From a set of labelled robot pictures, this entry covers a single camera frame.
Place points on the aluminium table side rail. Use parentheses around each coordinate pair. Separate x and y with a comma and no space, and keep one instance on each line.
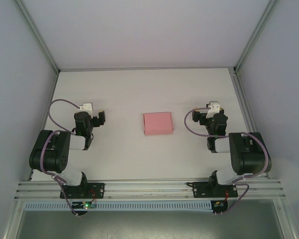
(246,112)
(43,124)

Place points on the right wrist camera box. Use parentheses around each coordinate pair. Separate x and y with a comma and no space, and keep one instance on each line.
(212,109)

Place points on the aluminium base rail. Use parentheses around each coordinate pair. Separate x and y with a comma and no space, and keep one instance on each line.
(149,190)

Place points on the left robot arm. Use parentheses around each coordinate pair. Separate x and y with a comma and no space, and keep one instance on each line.
(49,152)

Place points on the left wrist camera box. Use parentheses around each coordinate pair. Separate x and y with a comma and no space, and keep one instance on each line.
(86,107)

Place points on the aluminium frame post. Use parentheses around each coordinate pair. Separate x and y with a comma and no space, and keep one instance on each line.
(36,35)
(255,35)

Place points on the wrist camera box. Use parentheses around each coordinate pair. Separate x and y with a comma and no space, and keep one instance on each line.
(86,107)
(212,109)

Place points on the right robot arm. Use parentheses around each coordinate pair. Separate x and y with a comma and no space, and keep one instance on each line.
(249,154)

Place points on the small circuit board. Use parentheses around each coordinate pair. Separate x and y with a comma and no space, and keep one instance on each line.
(218,204)

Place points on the circuit board with green light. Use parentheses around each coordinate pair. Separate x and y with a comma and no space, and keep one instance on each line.
(86,205)

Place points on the aluminium frame crossbar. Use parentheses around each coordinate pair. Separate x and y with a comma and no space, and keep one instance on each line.
(144,69)

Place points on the pink paper box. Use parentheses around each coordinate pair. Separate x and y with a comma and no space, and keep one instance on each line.
(157,123)

